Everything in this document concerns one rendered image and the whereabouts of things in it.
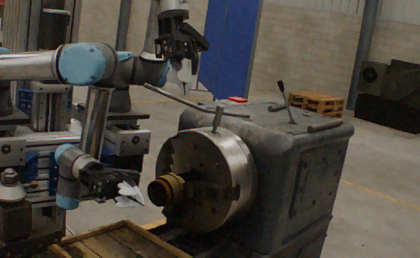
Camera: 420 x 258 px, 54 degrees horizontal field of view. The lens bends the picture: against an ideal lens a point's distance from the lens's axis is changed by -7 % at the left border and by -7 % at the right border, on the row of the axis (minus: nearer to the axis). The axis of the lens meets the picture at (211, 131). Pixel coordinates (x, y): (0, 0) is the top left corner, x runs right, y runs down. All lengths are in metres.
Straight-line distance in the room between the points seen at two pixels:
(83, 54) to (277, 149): 0.62
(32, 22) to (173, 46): 0.79
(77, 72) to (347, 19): 10.98
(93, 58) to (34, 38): 0.61
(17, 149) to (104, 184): 0.42
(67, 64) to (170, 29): 0.30
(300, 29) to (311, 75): 1.32
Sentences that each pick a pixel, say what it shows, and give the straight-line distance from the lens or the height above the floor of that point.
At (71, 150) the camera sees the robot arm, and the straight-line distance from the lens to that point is 1.33.
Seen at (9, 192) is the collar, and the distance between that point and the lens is 1.02.
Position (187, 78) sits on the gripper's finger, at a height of 1.40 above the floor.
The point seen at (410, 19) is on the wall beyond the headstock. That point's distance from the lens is 11.42.
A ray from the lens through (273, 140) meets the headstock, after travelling 1.35.
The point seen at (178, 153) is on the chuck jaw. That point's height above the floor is 1.16.
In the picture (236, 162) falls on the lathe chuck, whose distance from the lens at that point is 1.26.
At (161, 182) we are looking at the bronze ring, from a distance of 1.22.
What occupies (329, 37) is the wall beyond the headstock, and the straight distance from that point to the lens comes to 12.10.
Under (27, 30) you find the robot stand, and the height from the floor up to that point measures 1.44.
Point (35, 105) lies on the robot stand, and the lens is 1.74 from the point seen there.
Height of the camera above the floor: 1.55
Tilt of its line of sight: 14 degrees down
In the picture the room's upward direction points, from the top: 9 degrees clockwise
